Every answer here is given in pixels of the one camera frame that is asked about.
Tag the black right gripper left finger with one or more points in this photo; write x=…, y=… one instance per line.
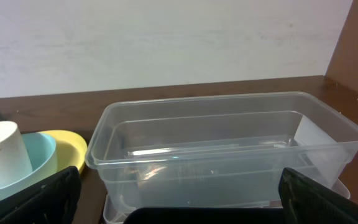
x=51, y=200

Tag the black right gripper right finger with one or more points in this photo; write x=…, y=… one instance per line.
x=306, y=201

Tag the white cup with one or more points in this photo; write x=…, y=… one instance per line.
x=14, y=160

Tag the light blue bowl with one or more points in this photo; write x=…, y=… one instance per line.
x=41, y=149

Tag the yellow plate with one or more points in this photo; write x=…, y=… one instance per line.
x=70, y=148

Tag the clear plastic bin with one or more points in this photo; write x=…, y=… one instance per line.
x=217, y=151

